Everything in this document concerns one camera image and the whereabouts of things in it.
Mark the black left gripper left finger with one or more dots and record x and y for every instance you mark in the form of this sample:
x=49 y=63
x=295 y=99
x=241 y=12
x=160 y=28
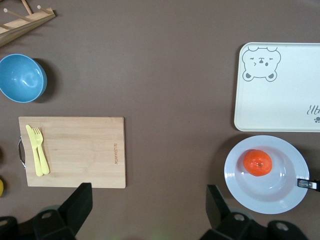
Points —
x=75 y=205

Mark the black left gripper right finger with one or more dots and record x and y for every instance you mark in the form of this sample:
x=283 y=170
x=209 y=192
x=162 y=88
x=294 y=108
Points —
x=217 y=207

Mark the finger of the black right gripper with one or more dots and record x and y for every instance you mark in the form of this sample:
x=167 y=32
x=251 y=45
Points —
x=312 y=185

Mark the white round plate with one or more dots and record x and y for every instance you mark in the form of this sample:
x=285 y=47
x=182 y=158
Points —
x=262 y=195

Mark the orange fruit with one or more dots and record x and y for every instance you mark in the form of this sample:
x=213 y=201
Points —
x=257 y=162

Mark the bamboo cutting board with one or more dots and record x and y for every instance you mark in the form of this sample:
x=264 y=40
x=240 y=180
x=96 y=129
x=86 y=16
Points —
x=80 y=155

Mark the yellow plastic fork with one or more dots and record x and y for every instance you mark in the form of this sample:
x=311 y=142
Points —
x=38 y=140

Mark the yellow lemon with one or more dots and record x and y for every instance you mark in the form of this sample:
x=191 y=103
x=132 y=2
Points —
x=1 y=187

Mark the yellow plastic knife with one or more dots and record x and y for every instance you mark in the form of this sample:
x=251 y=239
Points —
x=30 y=135

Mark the cream bear print tray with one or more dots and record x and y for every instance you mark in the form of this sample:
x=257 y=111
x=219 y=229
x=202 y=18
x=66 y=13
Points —
x=275 y=100

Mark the blue bowl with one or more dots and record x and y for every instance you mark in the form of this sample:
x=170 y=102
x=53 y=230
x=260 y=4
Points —
x=20 y=77

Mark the wooden dish rack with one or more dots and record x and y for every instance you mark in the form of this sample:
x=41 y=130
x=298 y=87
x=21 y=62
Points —
x=32 y=18

